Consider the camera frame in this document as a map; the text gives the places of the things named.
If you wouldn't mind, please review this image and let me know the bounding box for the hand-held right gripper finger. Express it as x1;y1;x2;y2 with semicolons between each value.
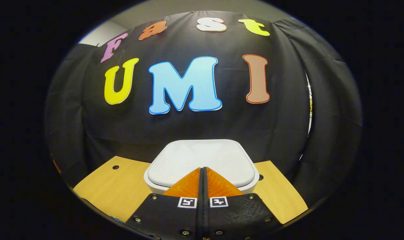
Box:
204;167;282;240
125;167;204;240

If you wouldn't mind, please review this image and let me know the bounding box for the white desktop garbage bin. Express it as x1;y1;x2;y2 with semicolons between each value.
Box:
143;139;260;195

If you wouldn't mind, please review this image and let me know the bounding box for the black backdrop cloth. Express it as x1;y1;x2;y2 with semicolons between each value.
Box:
45;10;362;207

